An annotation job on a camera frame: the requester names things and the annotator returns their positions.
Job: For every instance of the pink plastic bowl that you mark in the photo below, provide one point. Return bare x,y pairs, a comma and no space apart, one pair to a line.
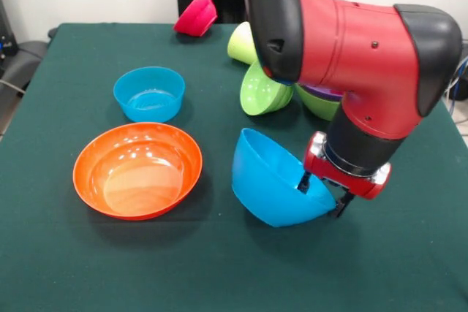
195,16

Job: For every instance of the dark green table cloth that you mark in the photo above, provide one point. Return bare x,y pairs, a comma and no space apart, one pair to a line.
109,272

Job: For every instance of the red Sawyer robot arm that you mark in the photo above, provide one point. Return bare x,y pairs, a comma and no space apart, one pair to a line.
347,41

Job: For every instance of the small ribbed green bowl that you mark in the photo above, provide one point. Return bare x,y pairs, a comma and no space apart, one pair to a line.
259,96

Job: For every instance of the ribbed light blue bowl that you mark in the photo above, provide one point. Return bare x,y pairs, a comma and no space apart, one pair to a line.
146,103

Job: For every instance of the purple plastic bowl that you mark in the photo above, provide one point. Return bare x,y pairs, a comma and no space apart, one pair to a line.
323,93

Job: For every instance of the green plastic cup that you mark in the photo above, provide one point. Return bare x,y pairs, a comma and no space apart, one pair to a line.
241,45

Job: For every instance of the large light blue bowl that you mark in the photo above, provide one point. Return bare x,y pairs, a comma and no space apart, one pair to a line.
267,195

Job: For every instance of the black box device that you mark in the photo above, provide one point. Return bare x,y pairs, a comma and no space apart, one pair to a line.
7,34

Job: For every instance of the orange plastic bowl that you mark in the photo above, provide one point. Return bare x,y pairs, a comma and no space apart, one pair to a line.
139,184

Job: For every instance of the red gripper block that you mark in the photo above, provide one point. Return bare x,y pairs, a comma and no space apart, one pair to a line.
329,171

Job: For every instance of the large green bowl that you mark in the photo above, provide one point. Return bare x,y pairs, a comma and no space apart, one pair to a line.
318,105

